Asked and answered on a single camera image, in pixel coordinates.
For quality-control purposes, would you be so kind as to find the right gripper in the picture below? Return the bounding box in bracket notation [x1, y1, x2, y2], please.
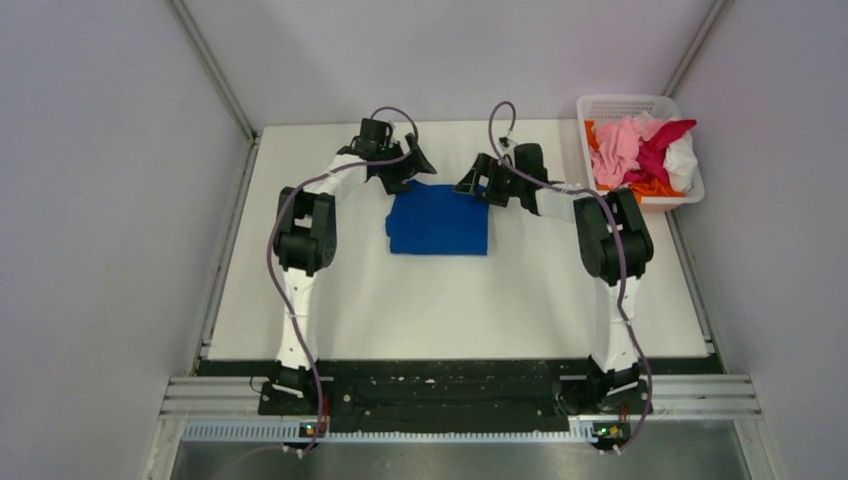
[454, 153, 526, 208]

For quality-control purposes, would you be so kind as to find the white slotted cable duct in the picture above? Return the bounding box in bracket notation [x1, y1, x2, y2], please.
[181, 419, 623, 445]

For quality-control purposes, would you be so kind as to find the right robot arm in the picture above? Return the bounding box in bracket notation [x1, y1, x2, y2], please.
[454, 143, 654, 414]

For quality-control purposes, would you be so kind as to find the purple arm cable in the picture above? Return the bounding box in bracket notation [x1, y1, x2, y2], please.
[487, 100, 655, 455]
[264, 105, 420, 458]

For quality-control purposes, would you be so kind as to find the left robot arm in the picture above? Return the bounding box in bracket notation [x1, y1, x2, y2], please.
[266, 115, 436, 418]

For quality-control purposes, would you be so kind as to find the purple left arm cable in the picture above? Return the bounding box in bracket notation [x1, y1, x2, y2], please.
[264, 105, 420, 458]

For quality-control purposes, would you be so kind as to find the pink t-shirt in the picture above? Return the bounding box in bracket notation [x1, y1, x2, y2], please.
[589, 116, 665, 189]

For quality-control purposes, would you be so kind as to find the blue printed t-shirt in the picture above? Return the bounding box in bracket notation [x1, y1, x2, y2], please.
[385, 181, 489, 256]

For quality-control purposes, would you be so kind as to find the white t-shirt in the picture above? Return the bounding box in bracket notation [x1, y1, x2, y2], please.
[663, 132, 698, 194]

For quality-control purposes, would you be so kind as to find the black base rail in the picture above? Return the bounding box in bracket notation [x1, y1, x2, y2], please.
[198, 357, 654, 437]

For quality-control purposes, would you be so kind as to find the left corner aluminium post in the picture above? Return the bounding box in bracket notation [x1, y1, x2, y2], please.
[164, 0, 257, 143]

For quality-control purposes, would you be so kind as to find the magenta t-shirt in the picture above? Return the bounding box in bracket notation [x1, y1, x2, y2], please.
[623, 119, 697, 191]

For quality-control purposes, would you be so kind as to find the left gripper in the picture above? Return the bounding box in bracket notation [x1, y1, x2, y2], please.
[375, 133, 433, 194]

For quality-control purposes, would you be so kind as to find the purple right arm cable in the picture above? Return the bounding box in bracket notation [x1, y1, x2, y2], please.
[487, 100, 655, 455]

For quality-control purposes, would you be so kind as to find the corner aluminium post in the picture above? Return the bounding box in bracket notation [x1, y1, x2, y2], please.
[164, 0, 257, 143]
[662, 0, 735, 97]

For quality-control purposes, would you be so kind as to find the right corner aluminium post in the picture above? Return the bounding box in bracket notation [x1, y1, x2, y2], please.
[662, 0, 735, 97]

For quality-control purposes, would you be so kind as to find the orange t-shirt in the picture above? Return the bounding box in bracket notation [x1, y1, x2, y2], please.
[583, 119, 686, 205]

